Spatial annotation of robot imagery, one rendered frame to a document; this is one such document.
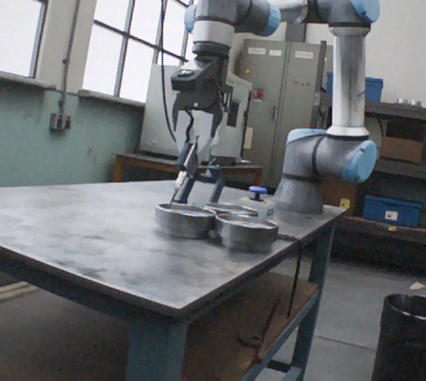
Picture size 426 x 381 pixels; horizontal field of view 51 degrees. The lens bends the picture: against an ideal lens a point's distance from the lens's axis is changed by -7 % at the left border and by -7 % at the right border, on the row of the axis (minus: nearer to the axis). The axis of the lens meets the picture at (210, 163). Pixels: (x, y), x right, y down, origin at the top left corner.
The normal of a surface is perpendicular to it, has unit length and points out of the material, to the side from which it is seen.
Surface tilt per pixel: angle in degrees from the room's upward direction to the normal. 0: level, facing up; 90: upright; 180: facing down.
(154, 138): 90
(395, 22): 90
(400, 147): 82
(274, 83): 90
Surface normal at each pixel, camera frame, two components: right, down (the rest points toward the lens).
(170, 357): 0.90, 0.15
